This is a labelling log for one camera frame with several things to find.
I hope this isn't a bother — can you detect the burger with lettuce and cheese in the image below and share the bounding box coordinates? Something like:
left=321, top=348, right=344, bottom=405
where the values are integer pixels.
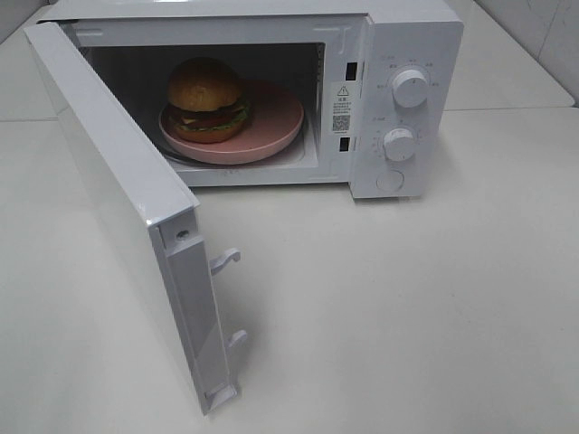
left=165, top=57, right=252, bottom=144

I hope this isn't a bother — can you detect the round white door button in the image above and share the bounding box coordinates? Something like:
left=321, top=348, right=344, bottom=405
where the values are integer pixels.
left=376, top=169, right=404, bottom=193

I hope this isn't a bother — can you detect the white microwave door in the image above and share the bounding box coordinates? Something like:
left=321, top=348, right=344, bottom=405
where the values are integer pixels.
left=25, top=22, right=247, bottom=413

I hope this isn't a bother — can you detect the upper white power knob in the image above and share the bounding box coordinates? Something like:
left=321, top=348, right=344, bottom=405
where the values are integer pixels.
left=392, top=67, right=429, bottom=109

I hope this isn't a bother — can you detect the white timer knob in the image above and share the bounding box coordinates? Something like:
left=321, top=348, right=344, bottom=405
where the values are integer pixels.
left=383, top=127, right=418, bottom=162

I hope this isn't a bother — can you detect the pink plate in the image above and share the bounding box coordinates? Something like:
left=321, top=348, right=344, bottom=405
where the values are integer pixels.
left=158, top=80, right=304, bottom=165

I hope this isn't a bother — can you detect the white microwave oven body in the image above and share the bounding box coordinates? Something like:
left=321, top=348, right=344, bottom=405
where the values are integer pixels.
left=36, top=1, right=463, bottom=199

